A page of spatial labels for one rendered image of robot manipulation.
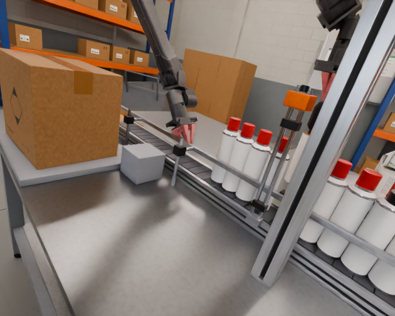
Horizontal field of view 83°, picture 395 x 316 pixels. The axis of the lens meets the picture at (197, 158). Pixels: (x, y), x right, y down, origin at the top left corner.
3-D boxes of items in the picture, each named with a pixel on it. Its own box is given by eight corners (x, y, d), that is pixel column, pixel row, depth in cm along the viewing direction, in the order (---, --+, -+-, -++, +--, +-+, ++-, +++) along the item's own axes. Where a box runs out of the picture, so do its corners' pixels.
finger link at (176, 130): (203, 143, 80) (196, 118, 80) (189, 145, 75) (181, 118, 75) (190, 148, 84) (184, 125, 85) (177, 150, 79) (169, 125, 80)
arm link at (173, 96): (161, 93, 80) (172, 85, 76) (174, 94, 85) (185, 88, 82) (167, 111, 79) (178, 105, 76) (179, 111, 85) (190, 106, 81)
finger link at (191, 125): (201, 143, 79) (194, 118, 79) (187, 145, 74) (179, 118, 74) (189, 148, 84) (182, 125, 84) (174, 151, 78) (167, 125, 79)
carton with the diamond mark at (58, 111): (117, 156, 79) (124, 76, 69) (36, 170, 61) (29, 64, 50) (78, 128, 95) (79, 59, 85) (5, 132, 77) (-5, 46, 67)
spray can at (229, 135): (229, 182, 73) (247, 120, 65) (220, 186, 69) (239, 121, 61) (215, 174, 75) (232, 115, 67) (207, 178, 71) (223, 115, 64)
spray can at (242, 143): (241, 191, 68) (263, 127, 61) (229, 194, 65) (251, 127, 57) (229, 182, 72) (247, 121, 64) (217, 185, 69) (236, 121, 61)
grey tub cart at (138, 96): (146, 130, 379) (153, 70, 343) (180, 141, 366) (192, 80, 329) (111, 143, 299) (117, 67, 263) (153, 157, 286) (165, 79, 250)
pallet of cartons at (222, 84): (239, 136, 467) (260, 66, 414) (222, 144, 398) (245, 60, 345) (191, 120, 517) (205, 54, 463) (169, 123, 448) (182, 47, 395)
